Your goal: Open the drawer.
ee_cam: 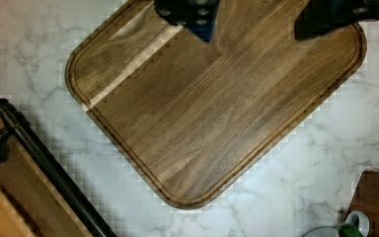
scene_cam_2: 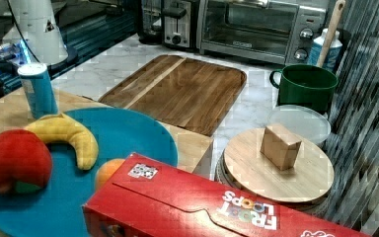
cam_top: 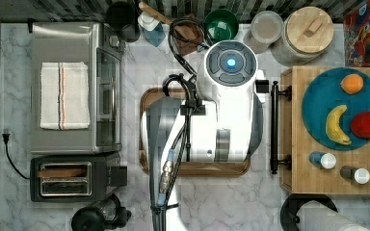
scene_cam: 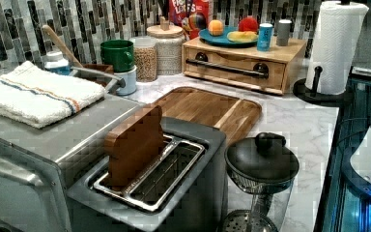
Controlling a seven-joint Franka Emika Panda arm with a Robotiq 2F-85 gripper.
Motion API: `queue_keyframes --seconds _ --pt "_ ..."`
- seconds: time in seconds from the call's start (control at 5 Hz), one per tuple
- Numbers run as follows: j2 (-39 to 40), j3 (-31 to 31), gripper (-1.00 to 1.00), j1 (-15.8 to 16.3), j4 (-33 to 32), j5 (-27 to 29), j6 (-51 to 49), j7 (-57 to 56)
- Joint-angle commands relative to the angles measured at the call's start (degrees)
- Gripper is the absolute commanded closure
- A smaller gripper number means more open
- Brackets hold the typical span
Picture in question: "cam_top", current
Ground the black drawer handle bar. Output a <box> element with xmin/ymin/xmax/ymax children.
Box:
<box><xmin>270</xmin><ymin>81</ymin><xmax>292</xmax><ymax>174</ymax></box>

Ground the round teal plate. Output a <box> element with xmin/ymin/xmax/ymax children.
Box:
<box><xmin>302</xmin><ymin>67</ymin><xmax>370</xmax><ymax>151</ymax></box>

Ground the blue white-capped bottle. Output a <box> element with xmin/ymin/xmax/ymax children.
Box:
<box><xmin>138</xmin><ymin>12</ymin><xmax>166</xmax><ymax>47</ymax></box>

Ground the wooden tray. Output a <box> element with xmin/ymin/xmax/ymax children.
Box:
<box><xmin>139</xmin><ymin>88</ymin><xmax>251</xmax><ymax>177</ymax></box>

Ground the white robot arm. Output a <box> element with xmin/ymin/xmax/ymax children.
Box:
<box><xmin>141</xmin><ymin>40</ymin><xmax>263</xmax><ymax>231</ymax></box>

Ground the white striped dish towel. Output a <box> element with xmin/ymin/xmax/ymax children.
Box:
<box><xmin>40</xmin><ymin>62</ymin><xmax>90</xmax><ymax>131</ymax></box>

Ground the plush orange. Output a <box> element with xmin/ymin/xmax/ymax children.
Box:
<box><xmin>341</xmin><ymin>74</ymin><xmax>364</xmax><ymax>94</ymax></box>

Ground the plush banana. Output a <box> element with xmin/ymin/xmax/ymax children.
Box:
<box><xmin>326</xmin><ymin>105</ymin><xmax>352</xmax><ymax>145</ymax></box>

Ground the red Froot Loops cereal box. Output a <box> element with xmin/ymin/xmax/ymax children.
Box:
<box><xmin>344</xmin><ymin>0</ymin><xmax>370</xmax><ymax>66</ymax></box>

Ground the black two-slot toaster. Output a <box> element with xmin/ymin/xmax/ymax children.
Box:
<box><xmin>30</xmin><ymin>152</ymin><xmax>128</xmax><ymax>203</ymax></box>

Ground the jar with wooden lid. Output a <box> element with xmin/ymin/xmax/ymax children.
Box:
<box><xmin>271</xmin><ymin>7</ymin><xmax>334</xmax><ymax>66</ymax></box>

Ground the plush red apple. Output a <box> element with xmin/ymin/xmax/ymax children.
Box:
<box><xmin>350</xmin><ymin>112</ymin><xmax>370</xmax><ymax>139</ymax></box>

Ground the stainless toaster oven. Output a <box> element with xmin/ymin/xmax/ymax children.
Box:
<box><xmin>31</xmin><ymin>22</ymin><xmax>121</xmax><ymax>155</ymax></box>

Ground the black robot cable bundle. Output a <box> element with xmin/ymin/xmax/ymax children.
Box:
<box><xmin>151</xmin><ymin>17</ymin><xmax>210</xmax><ymax>231</ymax></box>

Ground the blue shaker white cap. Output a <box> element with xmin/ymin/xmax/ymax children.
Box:
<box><xmin>309</xmin><ymin>152</ymin><xmax>336</xmax><ymax>169</ymax></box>

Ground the grey shaker white cap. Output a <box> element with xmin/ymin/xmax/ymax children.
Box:
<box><xmin>340</xmin><ymin>166</ymin><xmax>370</xmax><ymax>185</ymax></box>

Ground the black power cord plug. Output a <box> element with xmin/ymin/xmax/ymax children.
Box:
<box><xmin>1</xmin><ymin>132</ymin><xmax>31</xmax><ymax>180</ymax></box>

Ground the green mug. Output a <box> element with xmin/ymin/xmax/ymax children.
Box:
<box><xmin>204</xmin><ymin>9</ymin><xmax>239</xmax><ymax>43</ymax></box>

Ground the wooden drawer cabinet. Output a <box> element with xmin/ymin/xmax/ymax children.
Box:
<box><xmin>279</xmin><ymin>65</ymin><xmax>370</xmax><ymax>195</ymax></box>

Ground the black coffee grinder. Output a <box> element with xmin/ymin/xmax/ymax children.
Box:
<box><xmin>71</xmin><ymin>194</ymin><xmax>132</xmax><ymax>231</ymax></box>

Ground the black cup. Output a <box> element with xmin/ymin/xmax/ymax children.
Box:
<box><xmin>106</xmin><ymin>0</ymin><xmax>140</xmax><ymax>42</ymax></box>

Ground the wooden spatula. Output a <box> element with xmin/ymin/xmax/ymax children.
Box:
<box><xmin>139</xmin><ymin>2</ymin><xmax>196</xmax><ymax>39</ymax></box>

